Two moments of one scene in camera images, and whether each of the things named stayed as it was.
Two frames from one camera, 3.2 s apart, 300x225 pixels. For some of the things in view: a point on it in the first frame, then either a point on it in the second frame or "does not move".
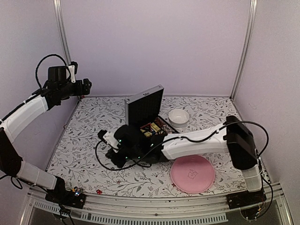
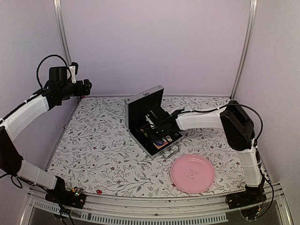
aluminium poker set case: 143,111 does not move
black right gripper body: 120,161 → 160,133
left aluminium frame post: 58,8 does not move
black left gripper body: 79,91 does not move
